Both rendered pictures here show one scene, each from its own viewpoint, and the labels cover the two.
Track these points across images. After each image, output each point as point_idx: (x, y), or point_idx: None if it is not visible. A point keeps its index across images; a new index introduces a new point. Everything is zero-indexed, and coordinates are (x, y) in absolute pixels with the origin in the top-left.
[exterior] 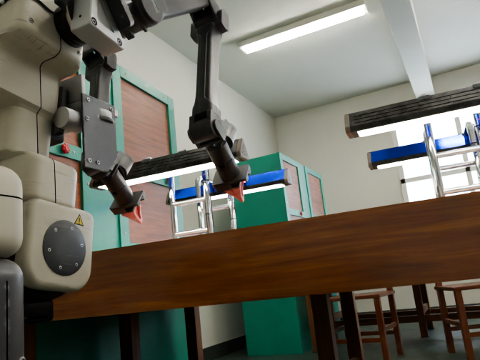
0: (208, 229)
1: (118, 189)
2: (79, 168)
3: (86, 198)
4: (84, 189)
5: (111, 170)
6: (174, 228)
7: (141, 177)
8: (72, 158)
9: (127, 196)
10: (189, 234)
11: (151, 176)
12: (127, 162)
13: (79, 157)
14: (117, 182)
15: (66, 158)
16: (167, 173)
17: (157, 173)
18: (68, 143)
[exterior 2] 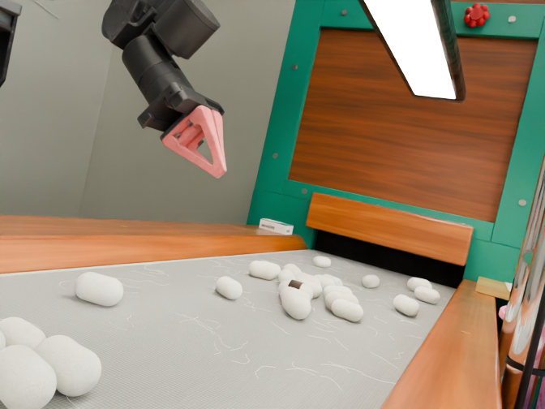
0: (530, 265)
1: (138, 86)
2: (534, 58)
3: (528, 129)
4: (529, 106)
5: (110, 41)
6: (527, 230)
7: (387, 47)
8: (504, 34)
9: (151, 102)
10: (529, 269)
11: (392, 38)
12: (170, 11)
13: (532, 29)
14: (130, 68)
15: (491, 37)
16: (385, 14)
17: (373, 23)
18: (509, 2)
